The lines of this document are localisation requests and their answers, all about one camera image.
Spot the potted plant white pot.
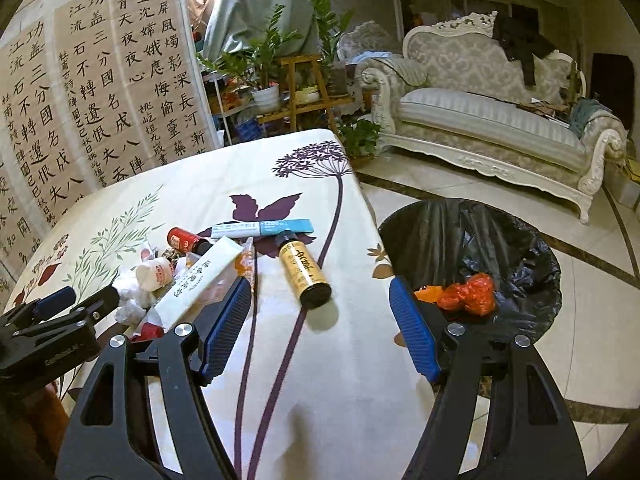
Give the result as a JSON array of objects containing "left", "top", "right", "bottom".
[{"left": 196, "top": 3, "right": 304, "bottom": 115}]

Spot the crumpled white tissue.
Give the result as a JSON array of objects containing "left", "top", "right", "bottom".
[{"left": 112, "top": 270, "right": 155, "bottom": 326}]

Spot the orange red plastic bag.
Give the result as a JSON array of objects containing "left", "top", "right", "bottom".
[{"left": 416, "top": 273, "right": 496, "bottom": 318}]

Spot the red small bottle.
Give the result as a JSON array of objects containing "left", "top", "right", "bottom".
[{"left": 167, "top": 228, "right": 213, "bottom": 256}]

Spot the blue white long box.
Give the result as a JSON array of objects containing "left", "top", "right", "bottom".
[{"left": 208, "top": 219, "right": 314, "bottom": 238}]

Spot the white green-lettered sachet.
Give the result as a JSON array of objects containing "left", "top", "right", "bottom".
[{"left": 146, "top": 236, "right": 242, "bottom": 333}]

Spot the floral cream tablecloth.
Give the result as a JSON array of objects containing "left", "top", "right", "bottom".
[{"left": 1, "top": 130, "right": 418, "bottom": 479}]

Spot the gold herbal drink bottle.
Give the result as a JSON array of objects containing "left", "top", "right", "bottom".
[{"left": 274, "top": 231, "right": 332, "bottom": 309}]

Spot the calligraphy folding screen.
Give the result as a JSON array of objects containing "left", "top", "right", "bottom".
[{"left": 1, "top": 0, "right": 220, "bottom": 300}]

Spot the grey green curtain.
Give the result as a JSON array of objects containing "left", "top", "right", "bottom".
[{"left": 202, "top": 0, "right": 316, "bottom": 61}]

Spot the wooden plant stand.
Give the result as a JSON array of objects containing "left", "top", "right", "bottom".
[{"left": 257, "top": 54, "right": 354, "bottom": 133}]

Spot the dark clothing on sofa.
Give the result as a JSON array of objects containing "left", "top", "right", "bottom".
[{"left": 492, "top": 13, "right": 556, "bottom": 87}]

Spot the black bin bag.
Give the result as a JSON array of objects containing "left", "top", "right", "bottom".
[{"left": 378, "top": 198, "right": 562, "bottom": 342}]

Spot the clear orange snack wrapper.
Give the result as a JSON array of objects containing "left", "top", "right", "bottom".
[{"left": 198, "top": 237, "right": 256, "bottom": 307}]

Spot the tall green plant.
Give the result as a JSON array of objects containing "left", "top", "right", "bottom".
[{"left": 306, "top": 0, "right": 354, "bottom": 96}]

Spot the small green floor plant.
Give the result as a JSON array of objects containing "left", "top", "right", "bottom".
[{"left": 337, "top": 118, "right": 381, "bottom": 169}]

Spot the ornate white sofa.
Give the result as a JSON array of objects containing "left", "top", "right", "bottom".
[{"left": 356, "top": 12, "right": 627, "bottom": 222}]

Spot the small white yogurt bottle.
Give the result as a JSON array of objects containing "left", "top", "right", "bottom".
[{"left": 134, "top": 257, "right": 174, "bottom": 292}]

